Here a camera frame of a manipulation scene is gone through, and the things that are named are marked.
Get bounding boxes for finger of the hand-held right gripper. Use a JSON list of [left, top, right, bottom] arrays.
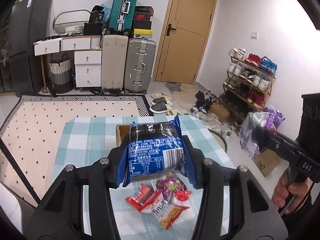
[[252, 126, 288, 155]]

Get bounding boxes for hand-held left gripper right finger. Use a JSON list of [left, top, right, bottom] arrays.
[[181, 135, 288, 240]]

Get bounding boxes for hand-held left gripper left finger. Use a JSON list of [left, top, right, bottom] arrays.
[[35, 134, 133, 240]]

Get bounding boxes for purple snack packet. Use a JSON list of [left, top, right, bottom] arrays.
[[155, 176, 188, 198], [240, 106, 285, 155]]

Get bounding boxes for red candy packet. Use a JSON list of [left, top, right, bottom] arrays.
[[172, 190, 193, 208]]

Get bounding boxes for blue snack packet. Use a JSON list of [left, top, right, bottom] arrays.
[[122, 115, 188, 187]]

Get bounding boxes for red black snack packet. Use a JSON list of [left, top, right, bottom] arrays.
[[125, 184, 163, 214]]

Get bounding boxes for white noodle snack packet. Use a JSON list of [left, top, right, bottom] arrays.
[[152, 202, 183, 230]]

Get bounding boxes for person's right hand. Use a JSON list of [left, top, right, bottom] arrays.
[[271, 167, 313, 210]]

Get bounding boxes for green print cardboard box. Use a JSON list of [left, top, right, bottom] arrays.
[[254, 150, 283, 177]]

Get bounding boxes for round black rimmed stool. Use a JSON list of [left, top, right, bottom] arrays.
[[207, 127, 228, 153]]

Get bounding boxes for wooden shoe rack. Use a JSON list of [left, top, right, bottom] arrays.
[[222, 55, 277, 112]]

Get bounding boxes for small brown cardboard box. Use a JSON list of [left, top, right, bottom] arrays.
[[209, 104, 230, 123]]

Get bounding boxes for pile of loose sneakers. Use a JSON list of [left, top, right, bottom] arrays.
[[191, 90, 240, 140]]

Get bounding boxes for rows of racked shoes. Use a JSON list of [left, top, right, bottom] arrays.
[[224, 47, 278, 109]]

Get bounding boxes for grey slipper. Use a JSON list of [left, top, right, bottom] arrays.
[[151, 97, 173, 105], [149, 103, 173, 114]]

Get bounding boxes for grey tan door mat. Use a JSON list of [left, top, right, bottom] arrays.
[[165, 81, 198, 108]]

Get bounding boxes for cream dotted rug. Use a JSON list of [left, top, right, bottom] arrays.
[[0, 95, 150, 205]]

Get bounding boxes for silver suitcase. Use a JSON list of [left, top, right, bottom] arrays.
[[124, 38, 157, 93]]

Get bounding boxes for beige suitcase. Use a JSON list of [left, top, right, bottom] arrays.
[[101, 34, 128, 92]]

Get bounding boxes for white drawer desk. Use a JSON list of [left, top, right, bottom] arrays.
[[34, 35, 103, 89]]

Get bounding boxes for woven laundry basket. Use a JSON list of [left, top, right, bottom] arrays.
[[49, 54, 74, 93]]

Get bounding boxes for wooden door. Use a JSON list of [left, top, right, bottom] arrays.
[[152, 0, 218, 85]]

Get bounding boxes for yellow black shoe box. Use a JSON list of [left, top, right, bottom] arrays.
[[130, 28, 154, 40]]

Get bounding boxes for black storage box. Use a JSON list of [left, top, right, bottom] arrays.
[[84, 22, 103, 36]]

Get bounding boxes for plain black shoe box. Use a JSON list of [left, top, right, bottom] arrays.
[[132, 20, 152, 30]]

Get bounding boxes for red logo shoe box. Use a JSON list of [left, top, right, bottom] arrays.
[[133, 12, 152, 22]]

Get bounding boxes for black fridge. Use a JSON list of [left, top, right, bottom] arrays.
[[7, 0, 52, 97]]

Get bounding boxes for black printed bag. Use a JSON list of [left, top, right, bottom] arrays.
[[89, 5, 105, 24]]

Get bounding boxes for blue plastic bag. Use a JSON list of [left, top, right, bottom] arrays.
[[101, 3, 112, 23]]

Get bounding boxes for teal suitcase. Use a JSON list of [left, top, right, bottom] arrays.
[[108, 0, 140, 36]]

